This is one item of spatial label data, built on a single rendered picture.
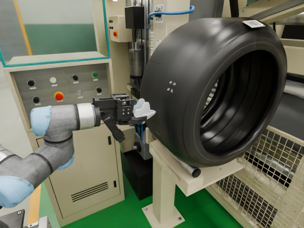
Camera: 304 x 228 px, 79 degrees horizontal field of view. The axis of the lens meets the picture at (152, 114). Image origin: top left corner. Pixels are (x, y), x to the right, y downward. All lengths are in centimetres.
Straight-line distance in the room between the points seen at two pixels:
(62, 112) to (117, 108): 15
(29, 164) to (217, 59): 56
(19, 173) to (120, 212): 139
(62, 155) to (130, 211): 132
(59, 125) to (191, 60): 40
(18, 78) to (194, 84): 96
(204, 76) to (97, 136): 98
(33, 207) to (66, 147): 157
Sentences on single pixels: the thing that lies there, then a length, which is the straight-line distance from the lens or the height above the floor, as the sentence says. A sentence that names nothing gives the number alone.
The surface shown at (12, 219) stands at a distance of 109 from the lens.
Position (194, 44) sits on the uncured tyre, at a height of 142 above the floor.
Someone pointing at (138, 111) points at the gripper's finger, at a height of 122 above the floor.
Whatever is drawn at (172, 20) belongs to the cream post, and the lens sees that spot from 96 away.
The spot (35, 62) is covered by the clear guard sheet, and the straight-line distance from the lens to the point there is 119.
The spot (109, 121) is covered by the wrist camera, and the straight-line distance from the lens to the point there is 57.
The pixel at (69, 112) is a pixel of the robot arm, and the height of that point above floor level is 126.
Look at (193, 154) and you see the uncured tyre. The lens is 69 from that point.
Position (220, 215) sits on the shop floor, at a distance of 189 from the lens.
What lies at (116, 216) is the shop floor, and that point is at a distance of 182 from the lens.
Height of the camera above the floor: 148
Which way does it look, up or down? 27 degrees down
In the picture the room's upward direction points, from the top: straight up
